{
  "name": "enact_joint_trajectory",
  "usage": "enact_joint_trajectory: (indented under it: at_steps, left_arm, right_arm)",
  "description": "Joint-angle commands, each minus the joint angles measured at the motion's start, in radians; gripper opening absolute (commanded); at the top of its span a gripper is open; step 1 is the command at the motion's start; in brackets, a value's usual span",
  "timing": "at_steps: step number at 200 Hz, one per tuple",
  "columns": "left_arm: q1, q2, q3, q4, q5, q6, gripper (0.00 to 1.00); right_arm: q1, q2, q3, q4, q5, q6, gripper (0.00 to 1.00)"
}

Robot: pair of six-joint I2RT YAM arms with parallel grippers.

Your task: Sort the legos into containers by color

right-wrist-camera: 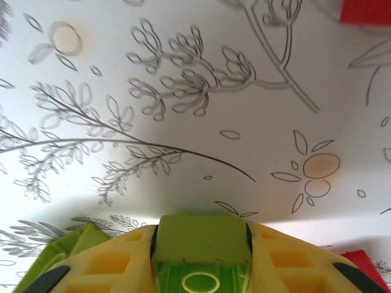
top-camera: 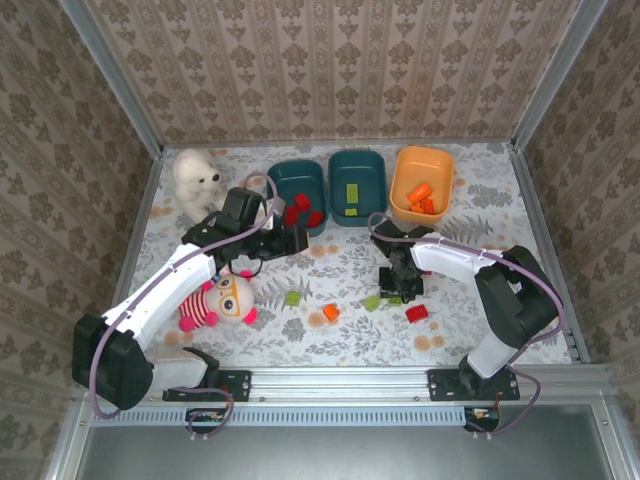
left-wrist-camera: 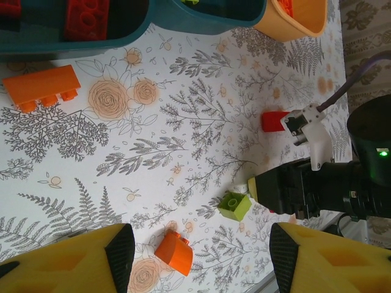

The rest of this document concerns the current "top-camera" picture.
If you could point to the green lego brick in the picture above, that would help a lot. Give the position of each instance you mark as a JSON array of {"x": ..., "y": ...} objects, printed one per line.
[
  {"x": 371, "y": 303},
  {"x": 395, "y": 300},
  {"x": 352, "y": 192},
  {"x": 293, "y": 299},
  {"x": 351, "y": 212}
]

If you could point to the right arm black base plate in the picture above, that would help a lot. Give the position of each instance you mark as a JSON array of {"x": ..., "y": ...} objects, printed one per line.
[{"x": 445, "y": 387}]

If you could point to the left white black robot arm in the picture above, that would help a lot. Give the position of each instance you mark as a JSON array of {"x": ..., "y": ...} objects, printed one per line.
[{"x": 165, "y": 295}]

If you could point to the aluminium side frame rail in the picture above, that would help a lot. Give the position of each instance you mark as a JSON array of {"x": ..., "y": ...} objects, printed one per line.
[
  {"x": 136, "y": 235},
  {"x": 535, "y": 210}
]

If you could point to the aluminium frame post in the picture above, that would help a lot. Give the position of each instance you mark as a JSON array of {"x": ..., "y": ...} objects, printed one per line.
[
  {"x": 557, "y": 75},
  {"x": 114, "y": 75}
]

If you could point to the pink striped plush doll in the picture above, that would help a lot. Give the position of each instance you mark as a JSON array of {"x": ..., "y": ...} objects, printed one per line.
[{"x": 220, "y": 302}]

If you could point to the orange lego brick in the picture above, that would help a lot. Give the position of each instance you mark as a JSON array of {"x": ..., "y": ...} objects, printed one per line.
[
  {"x": 331, "y": 312},
  {"x": 416, "y": 209},
  {"x": 419, "y": 191},
  {"x": 428, "y": 205}
]

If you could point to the floral patterned table cover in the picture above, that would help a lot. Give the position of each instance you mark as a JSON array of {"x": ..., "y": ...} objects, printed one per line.
[{"x": 350, "y": 260}]

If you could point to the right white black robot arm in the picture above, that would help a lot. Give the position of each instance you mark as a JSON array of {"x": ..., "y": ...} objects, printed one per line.
[{"x": 445, "y": 260}]

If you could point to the white plush teddy bear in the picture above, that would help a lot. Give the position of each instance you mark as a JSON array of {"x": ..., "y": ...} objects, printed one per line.
[{"x": 195, "y": 180}]

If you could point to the red lego brick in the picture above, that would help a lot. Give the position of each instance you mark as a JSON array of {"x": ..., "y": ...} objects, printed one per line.
[
  {"x": 291, "y": 216},
  {"x": 301, "y": 200},
  {"x": 416, "y": 313},
  {"x": 315, "y": 218}
]

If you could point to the aluminium mounting rail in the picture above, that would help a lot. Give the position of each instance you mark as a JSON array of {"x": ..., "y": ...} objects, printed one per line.
[{"x": 340, "y": 385}]

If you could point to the orange plastic bin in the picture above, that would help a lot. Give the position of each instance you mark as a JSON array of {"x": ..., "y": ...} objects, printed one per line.
[{"x": 425, "y": 162}]

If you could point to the grey metal sheet tray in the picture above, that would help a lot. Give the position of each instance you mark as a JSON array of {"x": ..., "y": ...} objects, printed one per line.
[{"x": 340, "y": 455}]

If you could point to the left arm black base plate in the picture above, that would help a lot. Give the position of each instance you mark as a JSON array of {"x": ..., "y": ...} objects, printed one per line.
[{"x": 237, "y": 387}]

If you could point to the small black electronics board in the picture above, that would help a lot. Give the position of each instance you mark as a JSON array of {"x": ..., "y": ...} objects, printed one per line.
[
  {"x": 205, "y": 416},
  {"x": 480, "y": 415}
]

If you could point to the dark teal plastic bin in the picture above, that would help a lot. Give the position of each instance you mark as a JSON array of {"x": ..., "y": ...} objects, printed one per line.
[
  {"x": 357, "y": 170},
  {"x": 295, "y": 175}
]

